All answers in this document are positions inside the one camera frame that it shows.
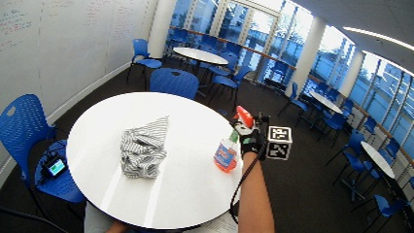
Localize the black glove cable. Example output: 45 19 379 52
229 139 266 225

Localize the white printed paper sheet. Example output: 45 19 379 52
185 212 239 233

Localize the person's grey clothing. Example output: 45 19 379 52
82 201 118 233

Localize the black floor cable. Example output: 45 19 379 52
0 207 69 233

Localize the white round table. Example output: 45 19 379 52
359 141 397 180
172 47 230 66
307 90 345 115

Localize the large blue perforated chair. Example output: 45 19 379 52
0 93 86 204

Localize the orange liquid spray bottle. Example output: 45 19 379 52
212 105 255 174

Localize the striped grey cloth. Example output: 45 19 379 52
118 116 170 180

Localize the large glass window wall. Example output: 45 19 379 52
165 0 414 159

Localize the ceiling light strip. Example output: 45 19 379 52
342 25 414 52

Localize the white marker cube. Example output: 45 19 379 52
265 125 294 161

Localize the small screen device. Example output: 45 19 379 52
42 156 69 179

